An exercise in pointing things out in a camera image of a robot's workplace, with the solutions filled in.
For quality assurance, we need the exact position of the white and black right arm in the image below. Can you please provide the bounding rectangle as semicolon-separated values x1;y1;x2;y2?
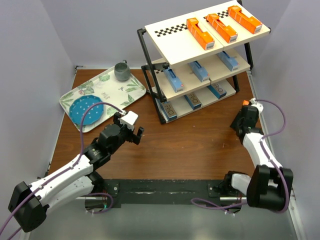
220;101;294;213

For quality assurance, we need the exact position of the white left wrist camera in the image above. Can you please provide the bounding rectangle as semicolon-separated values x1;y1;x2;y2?
119;111;139;131

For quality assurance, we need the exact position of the orange toothpaste box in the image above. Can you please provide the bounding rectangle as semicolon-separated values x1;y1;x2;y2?
186;17;215;50
242;100;250;106
227;5;263;34
204;13;238;44

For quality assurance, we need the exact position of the aluminium frame rail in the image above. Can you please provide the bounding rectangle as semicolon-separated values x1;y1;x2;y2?
32;174;296;201

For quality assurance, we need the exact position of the orange toothpaste box bottom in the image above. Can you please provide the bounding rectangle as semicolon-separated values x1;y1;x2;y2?
204;13;238;44

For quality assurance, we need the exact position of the teal dotted plate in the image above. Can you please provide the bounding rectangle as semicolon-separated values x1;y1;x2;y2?
69;94;104;126

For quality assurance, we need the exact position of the silver toothpaste box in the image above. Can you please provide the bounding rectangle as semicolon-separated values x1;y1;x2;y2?
156;99;178;123
207;83;227;99
184;92;202;110

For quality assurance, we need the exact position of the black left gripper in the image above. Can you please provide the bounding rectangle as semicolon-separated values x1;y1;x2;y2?
108;112;144;155

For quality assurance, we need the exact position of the blue toothpaste box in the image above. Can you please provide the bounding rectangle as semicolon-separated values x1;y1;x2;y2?
163;67;184;93
188;61;210;82
217;51;239;71

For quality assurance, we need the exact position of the grey ceramic cup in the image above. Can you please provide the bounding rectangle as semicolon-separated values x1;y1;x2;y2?
114;60;131;82

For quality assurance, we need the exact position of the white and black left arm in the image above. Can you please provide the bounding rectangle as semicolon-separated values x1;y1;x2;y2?
8;111;144;233

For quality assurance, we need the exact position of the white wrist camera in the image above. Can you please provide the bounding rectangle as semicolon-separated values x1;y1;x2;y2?
119;111;139;131
249;98;264;115

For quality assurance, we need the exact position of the three-tier cream shelf rack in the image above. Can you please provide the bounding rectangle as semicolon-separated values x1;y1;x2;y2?
137;0;271;124

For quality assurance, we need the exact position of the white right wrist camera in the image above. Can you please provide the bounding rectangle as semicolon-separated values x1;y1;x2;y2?
249;98;264;115

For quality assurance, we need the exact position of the leaf-patterned white tray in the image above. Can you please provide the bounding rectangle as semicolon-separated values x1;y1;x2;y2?
59;67;146;131

